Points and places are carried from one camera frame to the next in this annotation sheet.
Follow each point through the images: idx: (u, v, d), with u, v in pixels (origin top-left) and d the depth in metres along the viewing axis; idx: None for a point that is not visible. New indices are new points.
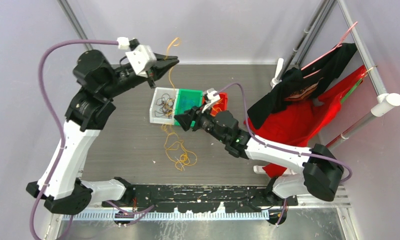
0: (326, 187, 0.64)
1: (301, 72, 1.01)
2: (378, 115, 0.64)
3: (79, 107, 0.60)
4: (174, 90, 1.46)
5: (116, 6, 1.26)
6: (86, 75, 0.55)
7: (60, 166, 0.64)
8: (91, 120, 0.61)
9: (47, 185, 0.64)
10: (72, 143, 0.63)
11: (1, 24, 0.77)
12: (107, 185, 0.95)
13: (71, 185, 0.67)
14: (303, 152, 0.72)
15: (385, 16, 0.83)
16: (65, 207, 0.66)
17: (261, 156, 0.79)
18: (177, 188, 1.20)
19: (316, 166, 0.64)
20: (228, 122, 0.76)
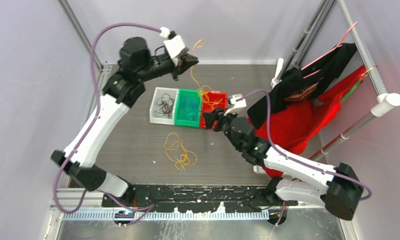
0: (347, 208, 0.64)
1: (301, 72, 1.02)
2: (378, 114, 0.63)
3: (117, 84, 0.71)
4: (174, 90, 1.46)
5: (116, 6, 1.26)
6: (130, 57, 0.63)
7: (92, 131, 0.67)
8: (126, 96, 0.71)
9: (75, 151, 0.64)
10: (106, 114, 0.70)
11: (1, 24, 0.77)
12: (115, 179, 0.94)
13: (93, 158, 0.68)
14: (328, 171, 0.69)
15: (385, 16, 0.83)
16: (85, 180, 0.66)
17: (280, 168, 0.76)
18: (177, 188, 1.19)
19: (340, 186, 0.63)
20: (245, 128, 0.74)
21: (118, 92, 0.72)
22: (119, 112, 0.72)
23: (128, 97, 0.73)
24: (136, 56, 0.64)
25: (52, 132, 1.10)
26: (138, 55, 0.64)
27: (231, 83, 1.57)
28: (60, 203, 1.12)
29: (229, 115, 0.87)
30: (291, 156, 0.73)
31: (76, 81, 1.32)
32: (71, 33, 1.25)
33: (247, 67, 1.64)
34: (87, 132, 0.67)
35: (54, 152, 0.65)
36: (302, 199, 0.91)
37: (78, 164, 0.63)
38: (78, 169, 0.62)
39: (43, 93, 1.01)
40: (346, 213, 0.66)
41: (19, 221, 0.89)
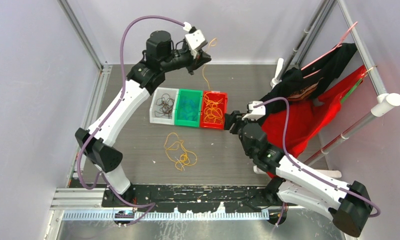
0: (356, 226, 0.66)
1: (301, 72, 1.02)
2: (378, 115, 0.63)
3: (142, 71, 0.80)
4: (174, 90, 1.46)
5: (117, 6, 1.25)
6: (157, 47, 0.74)
7: (115, 112, 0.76)
8: (149, 81, 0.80)
9: (99, 129, 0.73)
10: (130, 97, 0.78)
11: (0, 23, 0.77)
12: (120, 174, 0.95)
13: (114, 137, 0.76)
14: (341, 187, 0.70)
15: (385, 16, 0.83)
16: (105, 157, 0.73)
17: (293, 179, 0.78)
18: (177, 188, 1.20)
19: (352, 204, 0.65)
20: (257, 134, 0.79)
21: (141, 79, 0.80)
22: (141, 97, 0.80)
23: (151, 84, 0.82)
24: (161, 46, 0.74)
25: (52, 132, 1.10)
26: (163, 47, 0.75)
27: (231, 83, 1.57)
28: (60, 203, 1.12)
29: (247, 119, 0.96)
30: (304, 168, 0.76)
31: (76, 81, 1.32)
32: (71, 33, 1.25)
33: (247, 67, 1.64)
34: (110, 113, 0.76)
35: (78, 130, 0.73)
36: (306, 206, 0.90)
37: (101, 140, 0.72)
38: (101, 144, 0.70)
39: (43, 93, 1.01)
40: (354, 230, 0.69)
41: (19, 221, 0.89)
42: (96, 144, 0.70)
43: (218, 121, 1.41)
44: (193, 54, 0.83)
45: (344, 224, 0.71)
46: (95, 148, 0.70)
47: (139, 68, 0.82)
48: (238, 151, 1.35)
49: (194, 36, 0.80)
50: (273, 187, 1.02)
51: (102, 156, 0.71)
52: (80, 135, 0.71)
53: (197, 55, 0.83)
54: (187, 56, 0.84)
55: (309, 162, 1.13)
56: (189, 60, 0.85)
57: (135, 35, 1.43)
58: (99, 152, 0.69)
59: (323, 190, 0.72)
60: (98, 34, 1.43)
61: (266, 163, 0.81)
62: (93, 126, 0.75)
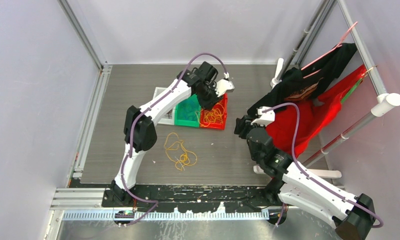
0: (360, 238, 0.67)
1: (300, 72, 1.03)
2: (378, 115, 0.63)
3: (190, 74, 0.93)
4: None
5: (117, 6, 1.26)
6: (211, 68, 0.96)
7: (166, 99, 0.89)
8: (194, 83, 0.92)
9: (149, 109, 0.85)
10: (178, 91, 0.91)
11: None
12: (136, 166, 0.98)
13: (157, 120, 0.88)
14: (348, 199, 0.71)
15: (385, 16, 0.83)
16: (149, 135, 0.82)
17: (300, 186, 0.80)
18: (177, 188, 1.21)
19: (358, 217, 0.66)
20: (263, 138, 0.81)
21: (189, 80, 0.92)
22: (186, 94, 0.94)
23: (192, 87, 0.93)
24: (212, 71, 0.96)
25: (52, 133, 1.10)
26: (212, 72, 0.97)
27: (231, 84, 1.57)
28: (60, 203, 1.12)
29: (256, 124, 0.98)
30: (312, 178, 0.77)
31: (76, 82, 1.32)
32: (72, 33, 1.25)
33: (247, 67, 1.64)
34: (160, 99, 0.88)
35: (130, 108, 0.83)
36: (306, 208, 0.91)
37: (150, 118, 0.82)
38: (150, 121, 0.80)
39: (43, 94, 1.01)
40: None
41: (19, 221, 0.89)
42: (145, 120, 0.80)
43: (218, 121, 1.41)
44: (217, 94, 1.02)
45: (350, 237, 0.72)
46: (144, 124, 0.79)
47: (187, 73, 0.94)
48: (238, 151, 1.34)
49: (227, 82, 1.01)
50: (274, 188, 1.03)
51: (147, 132, 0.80)
52: (131, 112, 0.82)
53: (219, 95, 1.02)
54: (214, 92, 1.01)
55: (309, 161, 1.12)
56: (212, 95, 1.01)
57: (135, 35, 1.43)
58: (147, 127, 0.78)
59: (330, 201, 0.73)
60: (97, 34, 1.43)
61: (273, 168, 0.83)
62: (143, 106, 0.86)
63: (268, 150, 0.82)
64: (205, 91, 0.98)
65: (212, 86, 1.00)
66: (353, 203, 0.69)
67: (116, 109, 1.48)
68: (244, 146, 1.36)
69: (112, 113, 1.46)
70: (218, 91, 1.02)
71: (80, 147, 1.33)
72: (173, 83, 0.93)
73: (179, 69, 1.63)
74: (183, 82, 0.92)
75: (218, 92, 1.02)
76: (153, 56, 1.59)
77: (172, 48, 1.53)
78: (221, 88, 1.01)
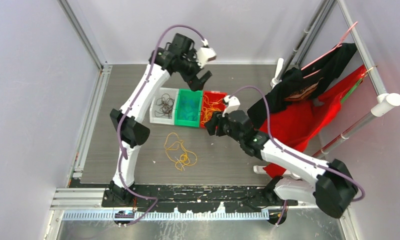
0: (336, 204, 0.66)
1: (300, 73, 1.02)
2: (378, 115, 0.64)
3: (162, 53, 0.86)
4: (174, 90, 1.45)
5: (116, 6, 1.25)
6: (186, 40, 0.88)
7: (143, 93, 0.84)
8: (169, 62, 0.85)
9: (130, 109, 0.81)
10: (153, 78, 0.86)
11: None
12: (132, 164, 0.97)
13: (142, 117, 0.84)
14: (320, 165, 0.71)
15: (385, 16, 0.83)
16: (138, 133, 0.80)
17: (275, 160, 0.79)
18: (177, 188, 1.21)
19: (329, 181, 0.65)
20: (240, 118, 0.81)
21: (162, 60, 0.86)
22: (164, 78, 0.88)
23: (167, 66, 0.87)
24: (185, 43, 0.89)
25: (52, 133, 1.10)
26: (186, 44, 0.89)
27: (231, 83, 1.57)
28: (60, 203, 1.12)
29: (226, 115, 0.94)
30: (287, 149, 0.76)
31: (76, 81, 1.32)
32: (71, 33, 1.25)
33: (247, 67, 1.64)
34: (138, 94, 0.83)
35: (111, 111, 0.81)
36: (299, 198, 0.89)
37: (134, 117, 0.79)
38: (133, 121, 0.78)
39: (43, 94, 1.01)
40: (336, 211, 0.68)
41: (19, 221, 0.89)
42: (128, 121, 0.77)
43: None
44: (200, 64, 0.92)
45: (327, 206, 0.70)
46: (129, 125, 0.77)
47: (158, 53, 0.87)
48: (238, 151, 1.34)
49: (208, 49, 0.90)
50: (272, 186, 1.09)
51: (135, 132, 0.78)
52: (114, 115, 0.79)
53: (203, 65, 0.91)
54: (196, 64, 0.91)
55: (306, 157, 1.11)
56: (195, 70, 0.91)
57: (135, 35, 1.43)
58: (133, 128, 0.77)
59: (303, 169, 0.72)
60: (97, 34, 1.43)
61: (252, 147, 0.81)
62: (123, 107, 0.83)
63: (245, 129, 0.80)
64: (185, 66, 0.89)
65: (191, 58, 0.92)
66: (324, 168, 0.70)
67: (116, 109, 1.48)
68: None
69: None
70: (200, 62, 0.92)
71: (80, 147, 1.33)
72: (147, 70, 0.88)
73: None
74: (157, 65, 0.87)
75: (200, 63, 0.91)
76: None
77: None
78: (203, 58, 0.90)
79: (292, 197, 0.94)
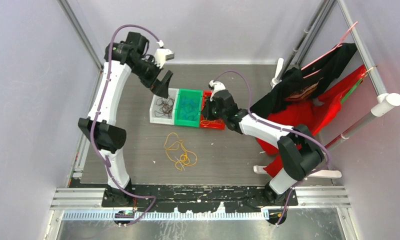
0: (296, 163, 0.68)
1: (300, 72, 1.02)
2: (378, 115, 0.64)
3: (117, 47, 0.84)
4: (174, 90, 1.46)
5: (116, 6, 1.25)
6: (141, 37, 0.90)
7: (107, 94, 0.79)
8: (127, 55, 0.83)
9: (99, 113, 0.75)
10: (115, 75, 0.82)
11: None
12: (121, 165, 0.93)
13: (114, 119, 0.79)
14: (285, 128, 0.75)
15: (385, 16, 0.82)
16: (114, 136, 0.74)
17: (250, 129, 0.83)
18: (177, 188, 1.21)
19: (290, 140, 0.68)
20: (222, 95, 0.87)
21: (119, 54, 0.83)
22: (125, 73, 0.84)
23: (126, 60, 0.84)
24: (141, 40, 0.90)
25: (52, 133, 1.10)
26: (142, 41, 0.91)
27: (231, 83, 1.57)
28: (60, 203, 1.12)
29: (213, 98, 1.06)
30: (259, 119, 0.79)
31: (76, 81, 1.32)
32: (71, 33, 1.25)
33: (247, 67, 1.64)
34: (103, 95, 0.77)
35: (79, 120, 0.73)
36: (288, 183, 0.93)
37: (105, 121, 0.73)
38: (106, 124, 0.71)
39: (43, 94, 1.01)
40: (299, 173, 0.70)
41: (19, 221, 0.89)
42: (101, 125, 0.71)
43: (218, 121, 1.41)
44: (159, 65, 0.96)
45: (292, 169, 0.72)
46: (102, 130, 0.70)
47: (113, 48, 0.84)
48: (238, 151, 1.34)
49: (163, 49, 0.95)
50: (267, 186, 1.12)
51: (110, 136, 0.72)
52: (82, 124, 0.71)
53: (162, 65, 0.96)
54: (155, 66, 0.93)
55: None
56: (155, 69, 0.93)
57: None
58: (107, 132, 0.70)
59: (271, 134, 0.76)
60: (97, 34, 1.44)
61: (233, 122, 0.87)
62: (91, 113, 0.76)
63: (228, 105, 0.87)
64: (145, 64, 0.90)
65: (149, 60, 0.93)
66: (289, 131, 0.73)
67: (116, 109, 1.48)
68: (244, 146, 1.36)
69: None
70: (159, 63, 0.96)
71: (80, 147, 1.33)
72: (106, 69, 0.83)
73: (179, 68, 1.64)
74: (115, 61, 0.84)
75: (159, 63, 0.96)
76: None
77: (172, 48, 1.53)
78: (161, 58, 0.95)
79: (281, 185, 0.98)
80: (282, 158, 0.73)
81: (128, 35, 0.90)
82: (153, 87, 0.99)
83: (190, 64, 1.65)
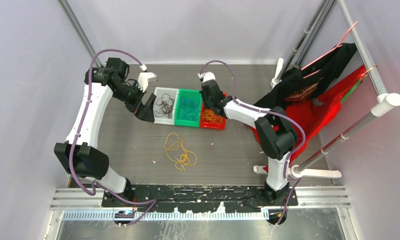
0: (271, 142, 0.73)
1: (300, 72, 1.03)
2: (378, 115, 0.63)
3: (98, 70, 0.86)
4: (174, 91, 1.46)
5: (116, 6, 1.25)
6: (121, 61, 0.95)
7: (88, 115, 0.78)
8: (108, 77, 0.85)
9: (79, 135, 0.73)
10: (96, 97, 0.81)
11: (0, 25, 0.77)
12: (111, 178, 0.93)
13: (95, 141, 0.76)
14: (263, 110, 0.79)
15: (385, 17, 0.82)
16: (95, 161, 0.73)
17: (233, 113, 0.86)
18: (177, 188, 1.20)
19: (266, 119, 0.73)
20: (209, 83, 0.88)
21: (100, 77, 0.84)
22: (107, 93, 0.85)
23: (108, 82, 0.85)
24: (120, 64, 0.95)
25: (52, 133, 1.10)
26: (122, 65, 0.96)
27: (231, 84, 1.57)
28: (60, 203, 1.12)
29: None
30: (241, 103, 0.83)
31: (76, 81, 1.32)
32: (71, 33, 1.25)
33: (246, 67, 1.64)
34: (83, 118, 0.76)
35: (55, 146, 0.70)
36: (277, 173, 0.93)
37: (86, 144, 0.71)
38: (86, 148, 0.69)
39: (43, 93, 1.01)
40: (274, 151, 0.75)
41: (19, 221, 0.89)
42: (81, 149, 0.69)
43: (218, 121, 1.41)
44: (143, 88, 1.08)
45: (268, 148, 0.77)
46: (82, 155, 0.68)
47: (94, 71, 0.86)
48: (238, 151, 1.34)
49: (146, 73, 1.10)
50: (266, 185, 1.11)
51: (91, 159, 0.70)
52: (60, 150, 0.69)
53: (144, 88, 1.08)
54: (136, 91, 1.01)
55: (303, 164, 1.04)
56: (137, 94, 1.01)
57: (135, 35, 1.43)
58: (88, 155, 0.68)
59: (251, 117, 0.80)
60: (98, 34, 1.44)
61: (218, 108, 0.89)
62: (69, 136, 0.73)
63: (214, 93, 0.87)
64: (125, 86, 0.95)
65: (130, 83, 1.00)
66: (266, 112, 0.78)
67: (116, 109, 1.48)
68: (244, 146, 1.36)
69: (112, 113, 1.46)
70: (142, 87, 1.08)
71: None
72: (86, 92, 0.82)
73: (179, 69, 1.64)
74: (95, 84, 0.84)
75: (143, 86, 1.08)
76: (153, 57, 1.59)
77: (172, 48, 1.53)
78: (144, 82, 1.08)
79: (273, 176, 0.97)
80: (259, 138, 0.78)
81: (108, 60, 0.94)
82: (136, 111, 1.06)
83: (191, 64, 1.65)
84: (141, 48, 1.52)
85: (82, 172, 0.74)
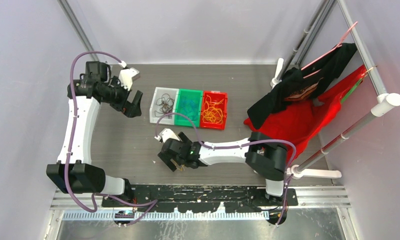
0: (271, 168, 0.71)
1: (300, 72, 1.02)
2: (378, 115, 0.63)
3: (80, 83, 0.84)
4: (174, 90, 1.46)
5: (116, 5, 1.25)
6: (99, 64, 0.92)
7: (79, 130, 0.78)
8: (92, 88, 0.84)
9: (71, 153, 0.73)
10: (83, 110, 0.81)
11: None
12: (110, 178, 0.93)
13: (88, 157, 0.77)
14: (243, 144, 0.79)
15: (385, 16, 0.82)
16: (91, 176, 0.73)
17: (212, 159, 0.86)
18: (177, 188, 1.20)
19: (254, 153, 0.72)
20: (167, 145, 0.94)
21: (84, 89, 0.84)
22: (93, 107, 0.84)
23: (92, 93, 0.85)
24: (101, 68, 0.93)
25: (52, 132, 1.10)
26: (103, 69, 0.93)
27: (231, 84, 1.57)
28: (60, 203, 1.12)
29: None
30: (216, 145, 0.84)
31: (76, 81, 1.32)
32: (69, 33, 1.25)
33: (247, 66, 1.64)
34: (73, 135, 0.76)
35: (47, 167, 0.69)
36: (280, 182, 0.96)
37: (80, 161, 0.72)
38: (82, 165, 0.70)
39: (42, 93, 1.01)
40: (276, 173, 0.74)
41: (19, 221, 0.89)
42: (77, 167, 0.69)
43: (218, 121, 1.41)
44: (127, 87, 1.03)
45: (269, 174, 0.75)
46: (77, 172, 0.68)
47: (76, 84, 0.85)
48: None
49: (128, 70, 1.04)
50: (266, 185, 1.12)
51: (88, 175, 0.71)
52: (54, 172, 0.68)
53: (129, 87, 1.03)
54: (122, 90, 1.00)
55: (304, 164, 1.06)
56: (122, 94, 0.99)
57: (135, 35, 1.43)
58: (84, 173, 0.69)
59: (233, 154, 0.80)
60: (97, 34, 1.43)
61: (193, 161, 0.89)
62: (61, 156, 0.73)
63: (179, 150, 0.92)
64: (111, 91, 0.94)
65: (116, 84, 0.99)
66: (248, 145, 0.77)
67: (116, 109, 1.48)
68: None
69: (112, 113, 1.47)
70: (126, 86, 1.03)
71: None
72: (72, 106, 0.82)
73: (179, 68, 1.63)
74: (80, 97, 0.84)
75: (127, 86, 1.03)
76: (153, 56, 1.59)
77: (171, 48, 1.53)
78: (127, 81, 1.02)
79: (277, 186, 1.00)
80: (256, 170, 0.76)
81: (89, 63, 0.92)
82: (124, 110, 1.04)
83: (190, 64, 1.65)
84: (141, 48, 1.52)
85: (79, 190, 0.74)
